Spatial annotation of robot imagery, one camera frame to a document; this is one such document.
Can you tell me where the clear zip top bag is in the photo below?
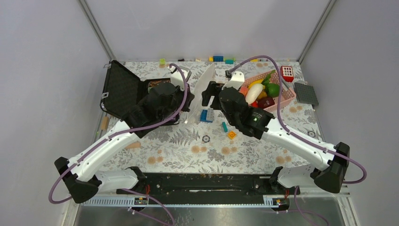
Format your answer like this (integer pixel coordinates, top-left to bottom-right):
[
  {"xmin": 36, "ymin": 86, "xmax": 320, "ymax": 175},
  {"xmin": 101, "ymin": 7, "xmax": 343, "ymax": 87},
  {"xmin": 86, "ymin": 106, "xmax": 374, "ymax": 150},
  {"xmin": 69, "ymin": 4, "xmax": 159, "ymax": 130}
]
[{"xmin": 184, "ymin": 63, "xmax": 215, "ymax": 125}]

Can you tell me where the peach toy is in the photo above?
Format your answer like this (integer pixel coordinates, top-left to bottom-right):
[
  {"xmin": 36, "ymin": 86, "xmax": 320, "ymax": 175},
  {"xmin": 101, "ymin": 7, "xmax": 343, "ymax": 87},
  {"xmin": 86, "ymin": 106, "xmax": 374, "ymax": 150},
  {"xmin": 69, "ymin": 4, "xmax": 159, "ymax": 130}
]
[{"xmin": 239, "ymin": 86, "xmax": 249, "ymax": 97}]

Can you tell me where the white radish toy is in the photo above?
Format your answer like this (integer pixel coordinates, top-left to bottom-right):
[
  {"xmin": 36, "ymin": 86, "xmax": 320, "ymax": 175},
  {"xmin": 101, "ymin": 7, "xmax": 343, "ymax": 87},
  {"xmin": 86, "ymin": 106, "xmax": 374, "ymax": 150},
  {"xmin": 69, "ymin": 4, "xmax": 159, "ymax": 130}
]
[{"xmin": 245, "ymin": 83, "xmax": 264, "ymax": 105}]

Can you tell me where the dark red eggplant toy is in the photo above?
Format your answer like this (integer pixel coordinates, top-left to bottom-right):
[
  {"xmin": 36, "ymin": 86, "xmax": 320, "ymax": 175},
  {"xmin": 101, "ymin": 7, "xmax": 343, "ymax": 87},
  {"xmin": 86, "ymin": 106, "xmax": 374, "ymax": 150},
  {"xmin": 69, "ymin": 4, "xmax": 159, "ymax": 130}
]
[{"xmin": 257, "ymin": 97, "xmax": 275, "ymax": 109}]

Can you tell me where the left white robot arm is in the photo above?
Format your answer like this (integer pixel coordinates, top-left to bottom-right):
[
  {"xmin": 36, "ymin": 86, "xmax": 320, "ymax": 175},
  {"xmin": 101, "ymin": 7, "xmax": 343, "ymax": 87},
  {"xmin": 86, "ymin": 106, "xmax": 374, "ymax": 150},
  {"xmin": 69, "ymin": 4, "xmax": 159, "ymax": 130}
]
[{"xmin": 48, "ymin": 82, "xmax": 194, "ymax": 204}]

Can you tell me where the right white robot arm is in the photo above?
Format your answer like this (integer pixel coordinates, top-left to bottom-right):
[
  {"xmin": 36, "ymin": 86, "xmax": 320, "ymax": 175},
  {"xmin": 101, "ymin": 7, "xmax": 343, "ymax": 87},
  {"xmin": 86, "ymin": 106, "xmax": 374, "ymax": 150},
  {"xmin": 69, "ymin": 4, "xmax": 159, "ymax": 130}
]
[{"xmin": 201, "ymin": 81, "xmax": 350, "ymax": 194}]

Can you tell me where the blue grey brick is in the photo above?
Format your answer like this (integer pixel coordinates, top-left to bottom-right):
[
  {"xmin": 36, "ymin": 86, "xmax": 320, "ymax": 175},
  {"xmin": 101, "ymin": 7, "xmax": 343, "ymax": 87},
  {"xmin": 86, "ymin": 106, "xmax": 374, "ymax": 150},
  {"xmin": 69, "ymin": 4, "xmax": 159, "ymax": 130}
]
[{"xmin": 199, "ymin": 108, "xmax": 214, "ymax": 123}]

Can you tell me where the teal small brick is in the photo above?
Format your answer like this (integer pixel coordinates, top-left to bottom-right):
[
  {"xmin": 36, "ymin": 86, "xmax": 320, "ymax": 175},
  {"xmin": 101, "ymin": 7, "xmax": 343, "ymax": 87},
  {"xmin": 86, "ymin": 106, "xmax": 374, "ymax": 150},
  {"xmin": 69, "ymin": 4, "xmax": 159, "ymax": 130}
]
[{"xmin": 222, "ymin": 121, "xmax": 228, "ymax": 133}]

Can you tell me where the orange square brick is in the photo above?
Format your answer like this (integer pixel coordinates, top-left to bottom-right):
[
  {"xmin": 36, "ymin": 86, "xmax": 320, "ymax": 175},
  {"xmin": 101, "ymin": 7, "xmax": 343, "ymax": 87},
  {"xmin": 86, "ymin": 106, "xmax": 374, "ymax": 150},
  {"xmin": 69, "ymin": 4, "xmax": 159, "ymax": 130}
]
[{"xmin": 227, "ymin": 131, "xmax": 237, "ymax": 140}]

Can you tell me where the yellow pepper toy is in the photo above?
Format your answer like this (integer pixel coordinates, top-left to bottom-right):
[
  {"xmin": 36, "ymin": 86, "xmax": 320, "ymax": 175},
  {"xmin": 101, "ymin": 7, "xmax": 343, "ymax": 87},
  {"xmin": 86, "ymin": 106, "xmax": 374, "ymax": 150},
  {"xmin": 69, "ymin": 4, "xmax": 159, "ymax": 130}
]
[{"xmin": 248, "ymin": 79, "xmax": 263, "ymax": 89}]

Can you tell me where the pink plastic basket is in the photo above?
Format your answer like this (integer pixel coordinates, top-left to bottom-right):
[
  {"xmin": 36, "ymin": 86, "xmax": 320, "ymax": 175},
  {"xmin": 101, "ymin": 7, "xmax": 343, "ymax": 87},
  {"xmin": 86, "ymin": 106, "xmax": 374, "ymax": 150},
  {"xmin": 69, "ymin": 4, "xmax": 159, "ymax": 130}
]
[{"xmin": 239, "ymin": 70, "xmax": 296, "ymax": 112}]

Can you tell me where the black open case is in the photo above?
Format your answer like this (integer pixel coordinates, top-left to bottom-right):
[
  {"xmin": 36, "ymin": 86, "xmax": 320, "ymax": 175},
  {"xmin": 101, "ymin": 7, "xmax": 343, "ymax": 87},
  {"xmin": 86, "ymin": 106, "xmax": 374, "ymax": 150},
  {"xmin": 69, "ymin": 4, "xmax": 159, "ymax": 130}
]
[{"xmin": 100, "ymin": 60, "xmax": 180, "ymax": 129}]

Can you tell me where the red grid block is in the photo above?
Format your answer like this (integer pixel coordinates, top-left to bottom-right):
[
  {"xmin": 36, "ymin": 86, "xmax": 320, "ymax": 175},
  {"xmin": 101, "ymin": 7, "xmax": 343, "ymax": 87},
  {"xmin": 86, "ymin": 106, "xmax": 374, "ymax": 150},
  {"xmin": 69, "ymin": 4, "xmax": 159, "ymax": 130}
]
[{"xmin": 280, "ymin": 65, "xmax": 295, "ymax": 82}]

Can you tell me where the wooden block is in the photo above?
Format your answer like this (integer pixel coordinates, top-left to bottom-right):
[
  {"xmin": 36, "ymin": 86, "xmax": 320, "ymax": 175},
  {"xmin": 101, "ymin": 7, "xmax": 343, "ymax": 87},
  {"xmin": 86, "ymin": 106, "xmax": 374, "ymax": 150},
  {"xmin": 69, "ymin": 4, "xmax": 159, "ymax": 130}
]
[{"xmin": 125, "ymin": 142, "xmax": 141, "ymax": 149}]

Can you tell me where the dark grey baseplate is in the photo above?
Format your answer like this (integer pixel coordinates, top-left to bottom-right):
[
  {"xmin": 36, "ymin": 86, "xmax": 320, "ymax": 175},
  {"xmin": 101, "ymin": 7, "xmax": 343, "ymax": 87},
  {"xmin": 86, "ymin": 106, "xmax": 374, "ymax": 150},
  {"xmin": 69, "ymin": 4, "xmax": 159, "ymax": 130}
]
[{"xmin": 294, "ymin": 82, "xmax": 319, "ymax": 106}]

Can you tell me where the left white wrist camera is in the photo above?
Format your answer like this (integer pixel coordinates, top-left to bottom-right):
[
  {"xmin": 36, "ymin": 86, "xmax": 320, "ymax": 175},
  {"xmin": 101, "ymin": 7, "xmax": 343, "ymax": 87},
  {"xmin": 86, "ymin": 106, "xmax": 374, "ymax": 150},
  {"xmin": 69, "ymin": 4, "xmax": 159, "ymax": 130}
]
[{"xmin": 168, "ymin": 65, "xmax": 192, "ymax": 91}]

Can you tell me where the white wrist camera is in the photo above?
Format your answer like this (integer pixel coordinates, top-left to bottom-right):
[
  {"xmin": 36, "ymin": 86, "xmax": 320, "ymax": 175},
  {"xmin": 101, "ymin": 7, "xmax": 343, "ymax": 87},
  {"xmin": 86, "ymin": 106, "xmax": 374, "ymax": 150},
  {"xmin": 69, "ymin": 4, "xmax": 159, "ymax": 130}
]
[
  {"xmin": 168, "ymin": 65, "xmax": 192, "ymax": 91},
  {"xmin": 222, "ymin": 71, "xmax": 245, "ymax": 90}
]

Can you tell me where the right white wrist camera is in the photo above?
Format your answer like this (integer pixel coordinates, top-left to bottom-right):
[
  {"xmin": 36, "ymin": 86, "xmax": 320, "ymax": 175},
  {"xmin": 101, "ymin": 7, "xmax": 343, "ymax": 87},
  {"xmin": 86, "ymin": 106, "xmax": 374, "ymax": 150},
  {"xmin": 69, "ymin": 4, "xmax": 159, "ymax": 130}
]
[{"xmin": 222, "ymin": 71, "xmax": 245, "ymax": 90}]

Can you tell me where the blue brick at wall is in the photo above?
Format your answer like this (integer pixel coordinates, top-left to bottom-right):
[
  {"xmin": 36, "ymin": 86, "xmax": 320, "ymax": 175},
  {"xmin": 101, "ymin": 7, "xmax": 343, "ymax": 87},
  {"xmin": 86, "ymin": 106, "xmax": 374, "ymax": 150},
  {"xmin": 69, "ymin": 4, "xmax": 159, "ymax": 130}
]
[{"xmin": 212, "ymin": 56, "xmax": 224, "ymax": 62}]

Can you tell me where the black ring washer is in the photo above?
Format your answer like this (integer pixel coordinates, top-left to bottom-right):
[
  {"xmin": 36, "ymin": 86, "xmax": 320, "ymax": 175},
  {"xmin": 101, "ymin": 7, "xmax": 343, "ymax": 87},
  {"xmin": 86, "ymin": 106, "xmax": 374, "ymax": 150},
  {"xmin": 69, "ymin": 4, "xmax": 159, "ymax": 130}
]
[{"xmin": 202, "ymin": 135, "xmax": 210, "ymax": 143}]

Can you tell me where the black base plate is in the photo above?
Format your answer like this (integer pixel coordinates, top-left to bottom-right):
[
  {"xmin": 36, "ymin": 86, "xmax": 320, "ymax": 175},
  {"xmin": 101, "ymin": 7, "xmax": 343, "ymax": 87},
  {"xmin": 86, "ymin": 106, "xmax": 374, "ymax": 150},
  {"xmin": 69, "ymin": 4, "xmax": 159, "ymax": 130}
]
[{"xmin": 116, "ymin": 172, "xmax": 300, "ymax": 206}]

